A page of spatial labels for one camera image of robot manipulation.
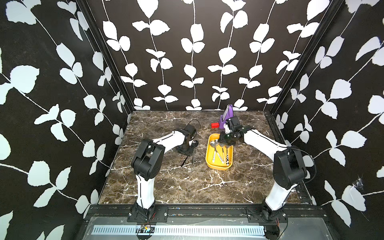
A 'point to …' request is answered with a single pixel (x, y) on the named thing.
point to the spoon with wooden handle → (222, 145)
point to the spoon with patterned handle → (227, 159)
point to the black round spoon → (184, 161)
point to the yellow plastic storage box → (217, 164)
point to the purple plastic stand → (228, 114)
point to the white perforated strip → (179, 230)
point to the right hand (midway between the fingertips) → (217, 138)
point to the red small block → (215, 125)
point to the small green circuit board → (145, 229)
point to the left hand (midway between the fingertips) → (188, 150)
